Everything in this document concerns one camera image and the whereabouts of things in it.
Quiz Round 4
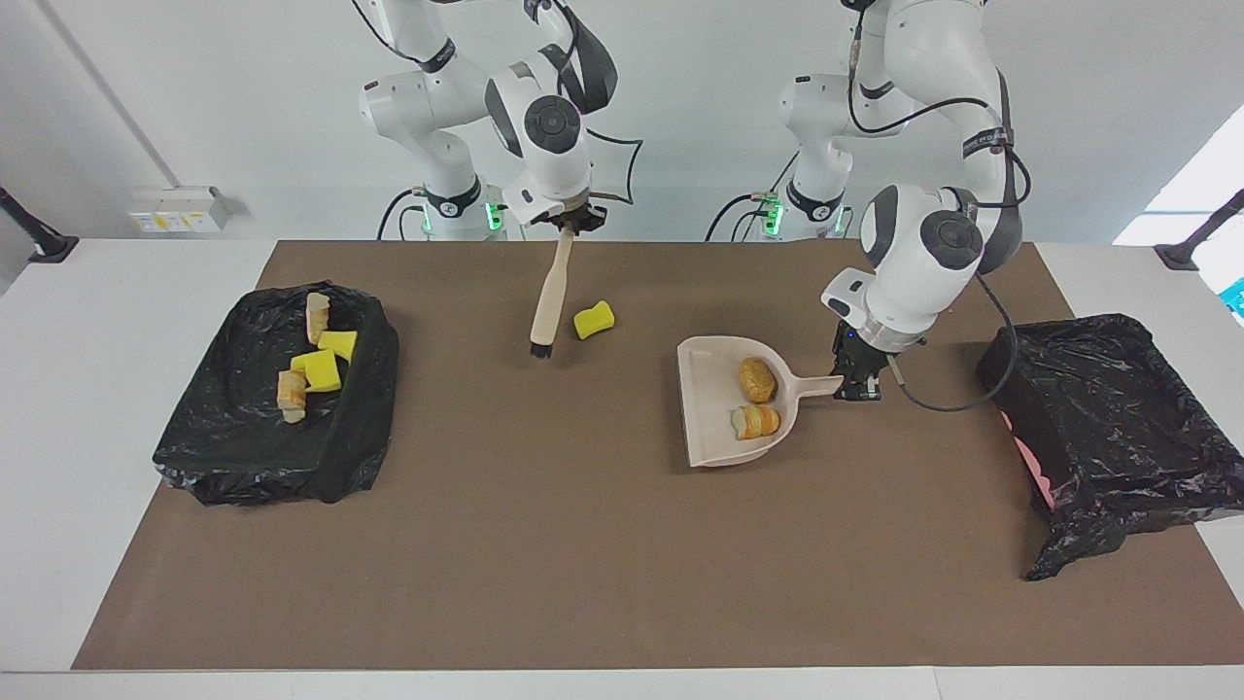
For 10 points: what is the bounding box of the beige hand brush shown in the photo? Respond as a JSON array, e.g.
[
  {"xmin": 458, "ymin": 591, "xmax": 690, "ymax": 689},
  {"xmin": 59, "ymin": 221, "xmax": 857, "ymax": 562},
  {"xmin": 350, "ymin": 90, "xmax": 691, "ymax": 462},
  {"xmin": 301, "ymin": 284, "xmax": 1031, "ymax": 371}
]
[{"xmin": 529, "ymin": 229, "xmax": 576, "ymax": 361}]

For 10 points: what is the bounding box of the brown bread nugget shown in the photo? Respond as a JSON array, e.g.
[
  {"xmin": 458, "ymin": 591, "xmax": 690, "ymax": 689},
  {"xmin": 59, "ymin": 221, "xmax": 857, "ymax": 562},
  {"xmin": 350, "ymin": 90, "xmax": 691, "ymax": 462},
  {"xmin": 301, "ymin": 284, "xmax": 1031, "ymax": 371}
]
[{"xmin": 738, "ymin": 357, "xmax": 778, "ymax": 405}]

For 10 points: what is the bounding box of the striped bread roll piece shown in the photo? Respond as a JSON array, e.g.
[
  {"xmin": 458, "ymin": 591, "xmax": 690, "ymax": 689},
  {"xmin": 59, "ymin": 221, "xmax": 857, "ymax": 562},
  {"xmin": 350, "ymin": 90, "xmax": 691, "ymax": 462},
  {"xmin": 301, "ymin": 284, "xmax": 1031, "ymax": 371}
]
[{"xmin": 730, "ymin": 403, "xmax": 782, "ymax": 440}]

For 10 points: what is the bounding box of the beige plastic dustpan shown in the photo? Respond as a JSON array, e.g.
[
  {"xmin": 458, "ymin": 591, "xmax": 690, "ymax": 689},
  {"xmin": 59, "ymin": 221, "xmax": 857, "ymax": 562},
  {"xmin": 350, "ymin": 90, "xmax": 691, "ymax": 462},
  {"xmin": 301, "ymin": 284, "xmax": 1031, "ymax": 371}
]
[{"xmin": 676, "ymin": 335, "xmax": 846, "ymax": 470}]

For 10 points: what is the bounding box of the notched yellow sponge piece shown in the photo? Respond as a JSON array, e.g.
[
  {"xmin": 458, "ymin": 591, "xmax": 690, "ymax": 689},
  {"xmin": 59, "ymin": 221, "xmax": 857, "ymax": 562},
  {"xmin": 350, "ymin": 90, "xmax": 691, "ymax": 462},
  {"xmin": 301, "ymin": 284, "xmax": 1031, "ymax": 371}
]
[{"xmin": 290, "ymin": 350, "xmax": 343, "ymax": 394}]

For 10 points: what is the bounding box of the black bag lined pink bin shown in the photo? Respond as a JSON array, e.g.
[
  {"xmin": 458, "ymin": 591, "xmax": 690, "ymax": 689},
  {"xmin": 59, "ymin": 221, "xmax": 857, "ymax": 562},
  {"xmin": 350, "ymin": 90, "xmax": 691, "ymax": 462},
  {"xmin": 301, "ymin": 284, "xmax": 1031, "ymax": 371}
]
[{"xmin": 976, "ymin": 312, "xmax": 1244, "ymax": 582}]

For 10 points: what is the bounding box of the brown table mat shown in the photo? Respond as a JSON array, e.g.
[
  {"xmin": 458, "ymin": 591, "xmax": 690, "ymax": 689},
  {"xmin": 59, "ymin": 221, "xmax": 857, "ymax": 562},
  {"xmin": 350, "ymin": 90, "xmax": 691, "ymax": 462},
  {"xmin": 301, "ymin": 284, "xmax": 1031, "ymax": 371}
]
[{"xmin": 71, "ymin": 240, "xmax": 1244, "ymax": 672}]

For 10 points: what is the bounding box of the black clamp stand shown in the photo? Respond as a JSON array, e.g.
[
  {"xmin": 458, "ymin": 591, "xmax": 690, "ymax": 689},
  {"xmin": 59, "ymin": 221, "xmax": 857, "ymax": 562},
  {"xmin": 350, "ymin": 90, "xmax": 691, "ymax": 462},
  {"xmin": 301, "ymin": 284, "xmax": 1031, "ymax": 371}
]
[
  {"xmin": 1154, "ymin": 188, "xmax": 1244, "ymax": 271},
  {"xmin": 0, "ymin": 185, "xmax": 81, "ymax": 264}
]

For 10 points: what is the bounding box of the white blue packet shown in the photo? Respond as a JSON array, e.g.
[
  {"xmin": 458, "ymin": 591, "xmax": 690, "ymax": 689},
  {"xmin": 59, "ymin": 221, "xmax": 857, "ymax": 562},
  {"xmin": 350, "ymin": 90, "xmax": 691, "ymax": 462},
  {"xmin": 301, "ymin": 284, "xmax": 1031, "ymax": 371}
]
[{"xmin": 1193, "ymin": 238, "xmax": 1244, "ymax": 327}]

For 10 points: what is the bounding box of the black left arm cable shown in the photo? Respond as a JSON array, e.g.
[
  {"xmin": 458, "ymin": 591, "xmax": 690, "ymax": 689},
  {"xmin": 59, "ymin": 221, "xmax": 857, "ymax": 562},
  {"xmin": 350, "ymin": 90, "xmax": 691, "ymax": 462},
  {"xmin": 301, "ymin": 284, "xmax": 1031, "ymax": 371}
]
[{"xmin": 846, "ymin": 0, "xmax": 1033, "ymax": 414}]

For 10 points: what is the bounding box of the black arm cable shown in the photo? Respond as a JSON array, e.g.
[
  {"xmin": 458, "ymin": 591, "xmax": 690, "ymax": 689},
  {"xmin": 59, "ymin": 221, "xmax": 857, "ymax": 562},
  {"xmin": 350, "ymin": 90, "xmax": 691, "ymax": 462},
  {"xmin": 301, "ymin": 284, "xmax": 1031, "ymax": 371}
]
[
  {"xmin": 350, "ymin": 0, "xmax": 644, "ymax": 207},
  {"xmin": 846, "ymin": 0, "xmax": 1033, "ymax": 414}
]

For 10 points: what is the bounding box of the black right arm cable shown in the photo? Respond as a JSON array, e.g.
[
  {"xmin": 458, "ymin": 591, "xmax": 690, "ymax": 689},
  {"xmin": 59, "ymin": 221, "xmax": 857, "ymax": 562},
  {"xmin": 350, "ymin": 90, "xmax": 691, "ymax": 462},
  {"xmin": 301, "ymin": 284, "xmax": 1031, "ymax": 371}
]
[{"xmin": 350, "ymin": 0, "xmax": 644, "ymax": 207}]

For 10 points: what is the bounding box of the black left base cable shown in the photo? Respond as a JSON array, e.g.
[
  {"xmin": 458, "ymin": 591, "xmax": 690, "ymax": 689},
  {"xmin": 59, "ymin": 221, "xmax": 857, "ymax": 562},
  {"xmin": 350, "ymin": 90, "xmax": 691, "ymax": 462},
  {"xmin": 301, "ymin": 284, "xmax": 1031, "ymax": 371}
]
[{"xmin": 705, "ymin": 146, "xmax": 803, "ymax": 242}]

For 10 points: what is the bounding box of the black base cable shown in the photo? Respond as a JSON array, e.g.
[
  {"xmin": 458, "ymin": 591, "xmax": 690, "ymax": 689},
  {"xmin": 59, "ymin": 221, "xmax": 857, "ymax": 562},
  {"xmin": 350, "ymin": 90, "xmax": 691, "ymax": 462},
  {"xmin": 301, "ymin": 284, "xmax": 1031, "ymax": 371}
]
[
  {"xmin": 705, "ymin": 146, "xmax": 803, "ymax": 242},
  {"xmin": 377, "ymin": 187, "xmax": 429, "ymax": 242}
]

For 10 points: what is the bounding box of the black right base cable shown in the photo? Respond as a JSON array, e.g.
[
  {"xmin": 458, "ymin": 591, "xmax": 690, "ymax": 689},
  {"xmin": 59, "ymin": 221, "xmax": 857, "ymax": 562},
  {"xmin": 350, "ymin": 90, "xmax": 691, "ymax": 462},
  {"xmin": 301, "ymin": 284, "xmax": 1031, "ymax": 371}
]
[{"xmin": 377, "ymin": 187, "xmax": 429, "ymax": 242}]

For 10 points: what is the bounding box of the white yellow wall socket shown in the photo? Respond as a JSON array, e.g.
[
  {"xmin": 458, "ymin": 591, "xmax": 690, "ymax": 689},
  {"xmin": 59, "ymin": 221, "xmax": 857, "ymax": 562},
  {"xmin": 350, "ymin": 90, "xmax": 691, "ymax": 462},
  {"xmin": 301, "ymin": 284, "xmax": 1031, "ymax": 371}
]
[{"xmin": 128, "ymin": 187, "xmax": 232, "ymax": 234}]

